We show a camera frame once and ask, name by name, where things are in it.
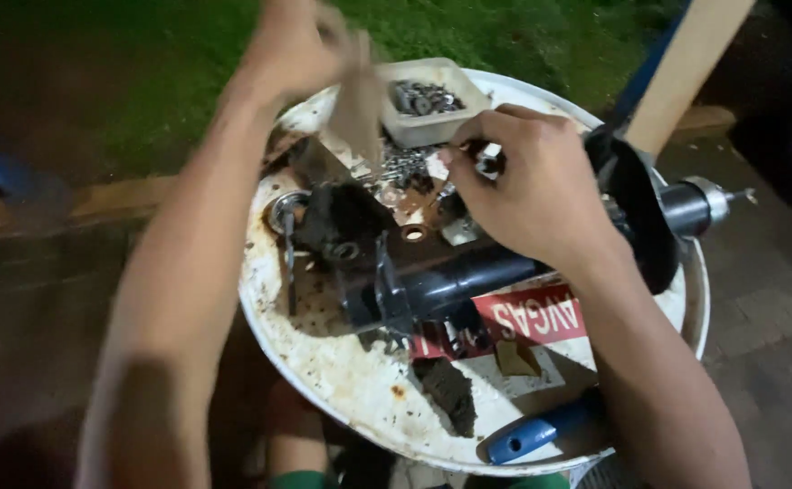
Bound person's right hand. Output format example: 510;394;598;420
439;104;632;274

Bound person's left hand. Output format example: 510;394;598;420
242;0;372;106

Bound small metal nut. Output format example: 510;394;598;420
474;141;506;180

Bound heap of metal washers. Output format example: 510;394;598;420
389;79;467;117

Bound white plastic tray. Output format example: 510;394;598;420
374;57;493;149

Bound pile of loose screws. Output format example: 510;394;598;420
367;139;441;192

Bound thin metal rod tool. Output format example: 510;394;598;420
283;211;300;317

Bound white rusty metal drum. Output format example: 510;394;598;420
238;67;712;477

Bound red sign with white print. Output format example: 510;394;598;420
408;283;588;361

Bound wooden beam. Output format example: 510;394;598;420
623;0;757;158

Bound small brown cardboard scrap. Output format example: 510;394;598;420
494;338;544;379

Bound person's leg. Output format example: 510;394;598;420
265;379;330;476

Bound dark vehicle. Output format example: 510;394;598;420
698;0;792;228

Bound metal drum bung ring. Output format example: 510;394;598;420
264;189;313;236

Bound black rubber ring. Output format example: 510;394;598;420
327;240;362;264

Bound blue tool handle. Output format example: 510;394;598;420
486;399;597;467

